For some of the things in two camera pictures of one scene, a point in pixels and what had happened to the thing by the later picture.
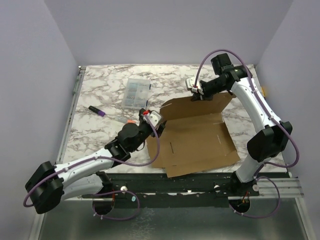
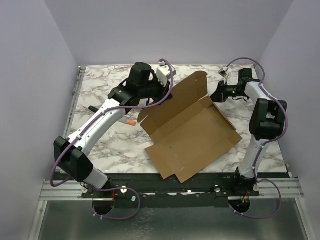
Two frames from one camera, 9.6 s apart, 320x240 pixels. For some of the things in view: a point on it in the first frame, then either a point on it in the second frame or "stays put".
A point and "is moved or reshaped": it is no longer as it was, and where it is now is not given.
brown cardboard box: x=196 y=137 is moved or reshaped
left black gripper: x=159 y=130 -> x=164 y=90
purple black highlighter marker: x=97 y=111 stays put
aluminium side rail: x=71 y=112 stays put
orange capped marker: x=124 y=120 stays put
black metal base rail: x=152 y=190 stays put
